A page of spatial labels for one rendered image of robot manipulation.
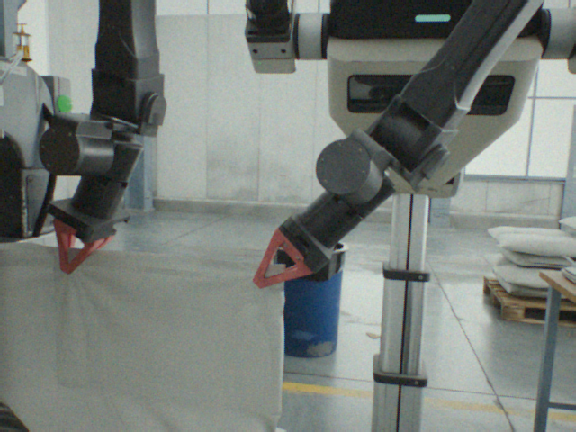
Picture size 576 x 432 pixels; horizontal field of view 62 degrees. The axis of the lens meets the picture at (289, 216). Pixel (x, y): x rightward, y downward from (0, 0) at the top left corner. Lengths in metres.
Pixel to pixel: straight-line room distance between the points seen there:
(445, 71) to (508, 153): 8.32
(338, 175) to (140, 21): 0.30
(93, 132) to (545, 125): 8.64
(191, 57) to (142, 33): 8.74
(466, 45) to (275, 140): 8.27
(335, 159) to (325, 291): 2.36
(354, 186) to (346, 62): 0.48
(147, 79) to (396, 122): 0.30
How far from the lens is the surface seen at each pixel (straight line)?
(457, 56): 0.53
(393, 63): 0.92
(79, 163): 0.58
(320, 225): 0.55
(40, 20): 7.77
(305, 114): 8.68
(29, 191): 0.86
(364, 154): 0.47
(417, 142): 0.54
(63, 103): 0.92
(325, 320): 2.89
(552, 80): 9.09
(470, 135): 1.02
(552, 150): 9.04
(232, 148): 8.95
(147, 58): 0.62
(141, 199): 9.40
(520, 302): 4.02
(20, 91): 0.85
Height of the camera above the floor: 1.22
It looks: 8 degrees down
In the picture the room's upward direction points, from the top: 2 degrees clockwise
